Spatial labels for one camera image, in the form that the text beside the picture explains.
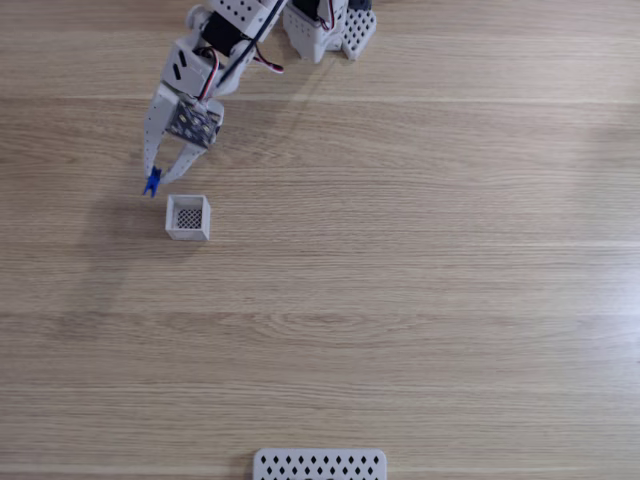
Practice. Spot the blue peg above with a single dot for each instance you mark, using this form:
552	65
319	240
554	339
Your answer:
150	187

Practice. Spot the small white perforated crate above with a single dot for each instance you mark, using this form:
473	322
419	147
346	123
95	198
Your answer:
187	234

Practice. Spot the small white perforated plate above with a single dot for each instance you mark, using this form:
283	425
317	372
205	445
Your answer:
352	54

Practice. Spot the long white perforated plate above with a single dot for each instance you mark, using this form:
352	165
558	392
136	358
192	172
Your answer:
320	452

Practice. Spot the black camera circuit board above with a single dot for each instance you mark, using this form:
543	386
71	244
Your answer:
192	122

